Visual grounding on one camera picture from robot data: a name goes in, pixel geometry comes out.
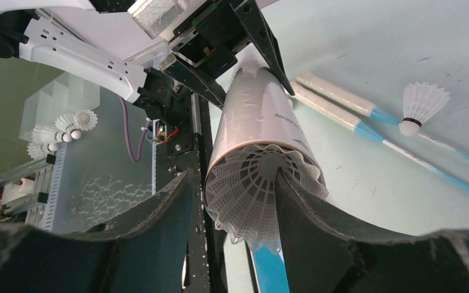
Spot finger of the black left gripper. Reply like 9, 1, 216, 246
234, 0, 295, 96
161, 60, 227, 109

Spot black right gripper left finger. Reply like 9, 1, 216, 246
0, 170, 194, 292

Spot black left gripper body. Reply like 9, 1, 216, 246
161, 1, 259, 81

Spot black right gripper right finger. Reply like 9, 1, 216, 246
275, 171, 469, 292

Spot white shuttlecock tube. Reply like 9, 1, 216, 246
208, 68, 321, 173

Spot white shuttlecock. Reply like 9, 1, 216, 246
399, 82, 451, 137
205, 144, 329, 251

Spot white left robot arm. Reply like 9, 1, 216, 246
0, 1, 293, 126

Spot blue racket bag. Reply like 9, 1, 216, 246
246, 242, 290, 293

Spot blue racket lower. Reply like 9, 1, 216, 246
291, 81, 469, 192

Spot blue racket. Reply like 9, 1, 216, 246
296, 71, 469, 161
291, 81, 469, 192

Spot blue racket upper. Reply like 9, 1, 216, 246
296, 71, 469, 161

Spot spare shuttlecock one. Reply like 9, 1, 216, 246
71, 109, 98, 140

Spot clear plastic box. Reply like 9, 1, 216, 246
19, 73, 100, 142

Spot spare shuttlecock three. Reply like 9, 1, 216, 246
27, 142, 59, 159

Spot spare shuttlecock two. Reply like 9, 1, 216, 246
32, 113, 75, 143

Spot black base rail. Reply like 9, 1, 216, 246
155, 93, 227, 292

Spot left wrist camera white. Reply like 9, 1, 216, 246
127, 0, 190, 40

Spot grey cable duct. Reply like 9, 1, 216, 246
40, 143, 67, 232

